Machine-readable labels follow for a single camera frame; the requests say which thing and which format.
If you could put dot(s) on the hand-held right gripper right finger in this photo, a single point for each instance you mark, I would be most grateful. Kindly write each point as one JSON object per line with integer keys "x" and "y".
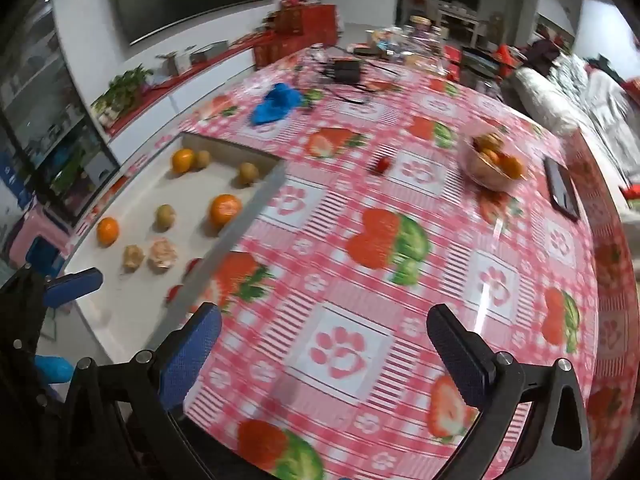
{"x": 457, "y": 355}

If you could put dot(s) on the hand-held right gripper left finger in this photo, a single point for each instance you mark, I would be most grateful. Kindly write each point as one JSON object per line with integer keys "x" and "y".
{"x": 192, "y": 350}

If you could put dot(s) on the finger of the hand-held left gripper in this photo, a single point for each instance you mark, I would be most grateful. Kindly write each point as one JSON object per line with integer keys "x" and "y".
{"x": 72, "y": 285}

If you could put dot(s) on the peeled tangerine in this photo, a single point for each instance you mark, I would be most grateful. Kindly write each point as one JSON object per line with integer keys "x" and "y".
{"x": 133, "y": 257}
{"x": 162, "y": 254}
{"x": 486, "y": 140}

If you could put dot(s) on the clear glass bowl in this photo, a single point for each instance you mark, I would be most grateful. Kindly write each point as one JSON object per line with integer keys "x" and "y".
{"x": 487, "y": 177}

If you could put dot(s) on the person's left hand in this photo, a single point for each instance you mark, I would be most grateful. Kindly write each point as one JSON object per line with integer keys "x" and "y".
{"x": 52, "y": 369}

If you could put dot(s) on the pink stool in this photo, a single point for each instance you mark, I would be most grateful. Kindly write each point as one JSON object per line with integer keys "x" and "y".
{"x": 35, "y": 230}

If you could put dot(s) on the glass balcony door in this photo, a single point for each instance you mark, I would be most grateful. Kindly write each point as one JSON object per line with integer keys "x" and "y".
{"x": 40, "y": 110}

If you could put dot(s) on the white television cabinet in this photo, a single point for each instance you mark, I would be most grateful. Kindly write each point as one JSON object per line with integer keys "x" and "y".
{"x": 150, "y": 115}

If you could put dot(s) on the large orange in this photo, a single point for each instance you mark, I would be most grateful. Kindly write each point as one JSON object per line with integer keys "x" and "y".
{"x": 511, "y": 166}

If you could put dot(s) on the black smartphone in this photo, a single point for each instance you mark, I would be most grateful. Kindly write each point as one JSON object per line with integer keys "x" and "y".
{"x": 562, "y": 187}

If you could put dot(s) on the small tangerine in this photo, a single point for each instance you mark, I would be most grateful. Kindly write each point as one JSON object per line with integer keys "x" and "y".
{"x": 490, "y": 157}

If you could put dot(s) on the green potted plant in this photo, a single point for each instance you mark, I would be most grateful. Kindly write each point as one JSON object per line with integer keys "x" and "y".
{"x": 125, "y": 85}

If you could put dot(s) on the small cardboard box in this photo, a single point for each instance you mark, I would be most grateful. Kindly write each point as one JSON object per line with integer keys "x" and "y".
{"x": 175, "y": 60}

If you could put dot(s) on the blue cloth glove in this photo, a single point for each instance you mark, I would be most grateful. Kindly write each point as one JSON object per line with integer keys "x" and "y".
{"x": 275, "y": 102}

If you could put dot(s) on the grey quilted blanket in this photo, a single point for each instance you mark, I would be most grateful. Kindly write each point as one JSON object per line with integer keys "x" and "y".
{"x": 575, "y": 90}

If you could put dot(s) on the pile of snack packets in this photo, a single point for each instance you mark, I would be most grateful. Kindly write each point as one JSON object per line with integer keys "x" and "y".
{"x": 400, "y": 45}

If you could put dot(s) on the white side table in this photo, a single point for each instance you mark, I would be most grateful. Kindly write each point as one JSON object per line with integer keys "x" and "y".
{"x": 462, "y": 22}

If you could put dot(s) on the stack of red gift boxes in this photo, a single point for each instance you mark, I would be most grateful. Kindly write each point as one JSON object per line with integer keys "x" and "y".
{"x": 300, "y": 20}

